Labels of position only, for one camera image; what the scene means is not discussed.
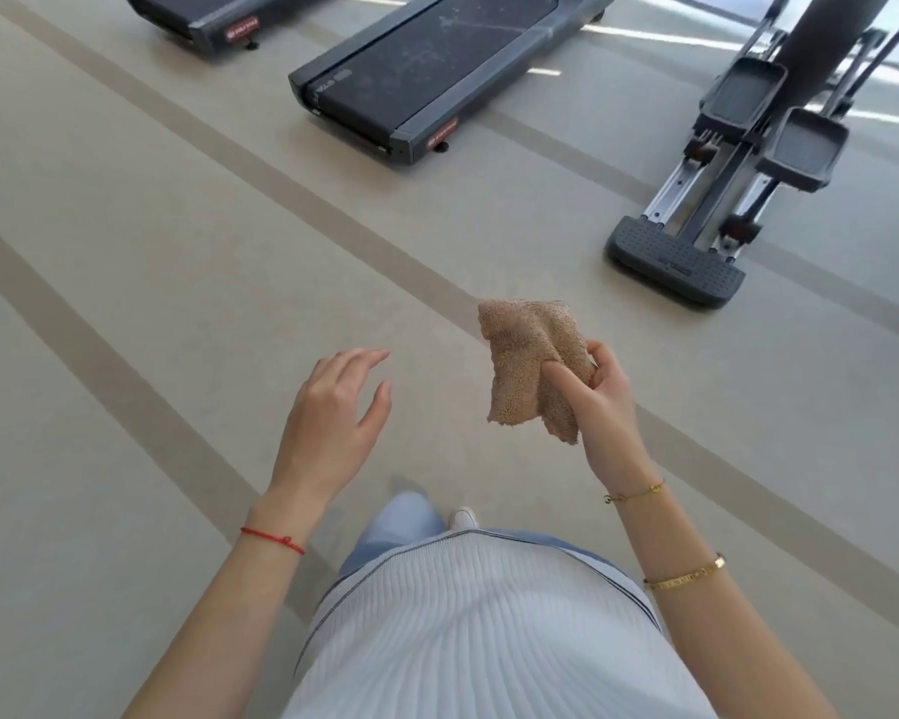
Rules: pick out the person's right hand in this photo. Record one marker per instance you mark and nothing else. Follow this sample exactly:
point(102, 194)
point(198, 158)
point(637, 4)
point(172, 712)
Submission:
point(607, 419)

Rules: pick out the person's left hand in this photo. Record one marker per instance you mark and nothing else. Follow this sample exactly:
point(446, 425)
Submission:
point(322, 426)

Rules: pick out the beige cleaning cloth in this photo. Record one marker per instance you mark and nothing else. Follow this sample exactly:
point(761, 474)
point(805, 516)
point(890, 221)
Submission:
point(524, 351)

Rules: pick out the black treadmill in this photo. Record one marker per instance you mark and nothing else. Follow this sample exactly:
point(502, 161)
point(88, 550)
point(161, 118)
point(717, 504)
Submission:
point(434, 59)
point(195, 11)

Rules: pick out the person's left forearm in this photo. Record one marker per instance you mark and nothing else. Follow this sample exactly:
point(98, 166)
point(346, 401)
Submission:
point(232, 621)

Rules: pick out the person's right forearm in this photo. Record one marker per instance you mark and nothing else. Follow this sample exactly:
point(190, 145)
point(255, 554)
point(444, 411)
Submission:
point(712, 629)

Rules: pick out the person's blue jeans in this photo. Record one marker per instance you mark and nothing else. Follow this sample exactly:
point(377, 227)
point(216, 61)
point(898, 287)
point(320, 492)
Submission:
point(397, 524)

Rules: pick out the person's right white shoe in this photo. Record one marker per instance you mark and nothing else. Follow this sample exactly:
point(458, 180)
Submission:
point(463, 518)

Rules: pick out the person's white ribbed top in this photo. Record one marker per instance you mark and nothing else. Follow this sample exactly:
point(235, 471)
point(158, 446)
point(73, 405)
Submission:
point(479, 636)

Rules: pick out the grey elliptical machine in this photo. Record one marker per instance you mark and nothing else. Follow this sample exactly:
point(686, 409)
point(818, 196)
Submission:
point(674, 265)

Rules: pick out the gold bangle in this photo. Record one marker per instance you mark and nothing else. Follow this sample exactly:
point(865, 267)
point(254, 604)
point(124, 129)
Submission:
point(682, 576)

